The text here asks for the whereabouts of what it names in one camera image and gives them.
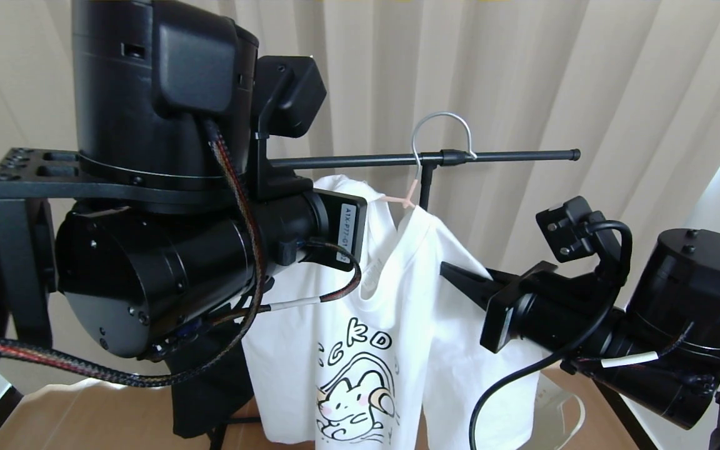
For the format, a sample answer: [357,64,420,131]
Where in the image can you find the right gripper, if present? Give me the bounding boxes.
[479,261,626,356]

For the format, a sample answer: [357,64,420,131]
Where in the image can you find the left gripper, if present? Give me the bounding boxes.
[254,187,369,274]

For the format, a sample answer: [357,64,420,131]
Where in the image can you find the white garment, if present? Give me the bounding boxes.
[241,174,552,450]

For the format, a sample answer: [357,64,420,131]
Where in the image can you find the pink clothes hanger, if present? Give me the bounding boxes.
[377,111,479,211]

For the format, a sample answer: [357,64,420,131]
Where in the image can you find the black shorts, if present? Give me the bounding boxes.
[168,322,256,439]

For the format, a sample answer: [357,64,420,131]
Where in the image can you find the white laundry basket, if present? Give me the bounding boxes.
[532,374,586,450]

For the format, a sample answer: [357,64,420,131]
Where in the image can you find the black clothes rack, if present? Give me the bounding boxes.
[207,148,582,450]

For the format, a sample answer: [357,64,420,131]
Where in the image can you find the beige curtain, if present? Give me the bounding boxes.
[0,0,720,396]

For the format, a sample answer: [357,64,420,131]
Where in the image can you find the black cable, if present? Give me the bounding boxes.
[467,275,629,450]

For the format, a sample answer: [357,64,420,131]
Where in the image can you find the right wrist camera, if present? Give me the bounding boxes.
[534,195,634,289]

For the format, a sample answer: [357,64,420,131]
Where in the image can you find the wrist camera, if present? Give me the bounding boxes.
[534,195,634,289]
[249,55,328,202]

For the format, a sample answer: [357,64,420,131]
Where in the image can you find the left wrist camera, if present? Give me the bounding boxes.
[249,55,328,202]

